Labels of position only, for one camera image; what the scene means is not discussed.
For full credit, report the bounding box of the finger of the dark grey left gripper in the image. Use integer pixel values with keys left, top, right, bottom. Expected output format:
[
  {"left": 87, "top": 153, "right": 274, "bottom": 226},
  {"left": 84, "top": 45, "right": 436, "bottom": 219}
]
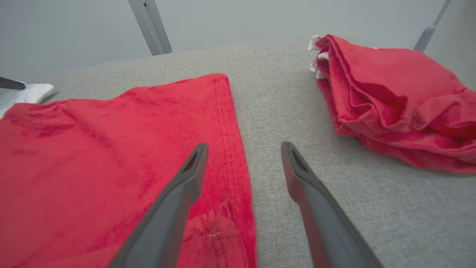
[{"left": 0, "top": 76, "right": 27, "bottom": 90}]

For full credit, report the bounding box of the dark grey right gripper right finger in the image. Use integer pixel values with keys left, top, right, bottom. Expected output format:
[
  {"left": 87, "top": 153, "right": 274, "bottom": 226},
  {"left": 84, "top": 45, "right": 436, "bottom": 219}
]
[{"left": 281, "top": 141, "right": 383, "bottom": 268}]

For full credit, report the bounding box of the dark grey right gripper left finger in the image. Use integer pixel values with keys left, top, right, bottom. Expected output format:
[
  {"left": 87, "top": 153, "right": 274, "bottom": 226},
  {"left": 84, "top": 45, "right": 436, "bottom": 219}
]
[{"left": 108, "top": 143, "right": 209, "bottom": 268}]

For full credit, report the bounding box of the red white striped garment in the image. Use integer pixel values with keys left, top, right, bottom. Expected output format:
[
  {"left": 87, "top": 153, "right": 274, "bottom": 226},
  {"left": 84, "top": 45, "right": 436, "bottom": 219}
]
[{"left": 0, "top": 73, "right": 258, "bottom": 268}]

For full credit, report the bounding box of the red shirt with white trim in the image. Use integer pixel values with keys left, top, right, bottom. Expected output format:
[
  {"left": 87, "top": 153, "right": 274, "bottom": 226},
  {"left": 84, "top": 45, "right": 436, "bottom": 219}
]
[{"left": 308, "top": 34, "right": 476, "bottom": 175}]

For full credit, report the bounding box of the grey fabric sofa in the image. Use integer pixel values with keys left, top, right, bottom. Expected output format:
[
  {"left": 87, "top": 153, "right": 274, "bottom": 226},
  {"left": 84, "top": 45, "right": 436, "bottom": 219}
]
[{"left": 0, "top": 37, "right": 476, "bottom": 268}]

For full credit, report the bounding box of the grey slanted support leg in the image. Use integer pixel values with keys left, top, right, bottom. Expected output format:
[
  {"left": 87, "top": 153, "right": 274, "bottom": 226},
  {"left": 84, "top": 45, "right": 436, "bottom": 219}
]
[{"left": 414, "top": 0, "right": 451, "bottom": 52}]

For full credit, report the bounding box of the grey metal partition post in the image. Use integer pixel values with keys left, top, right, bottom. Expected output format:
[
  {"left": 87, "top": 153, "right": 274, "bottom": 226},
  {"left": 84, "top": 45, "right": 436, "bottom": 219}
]
[{"left": 128, "top": 0, "right": 173, "bottom": 56}]

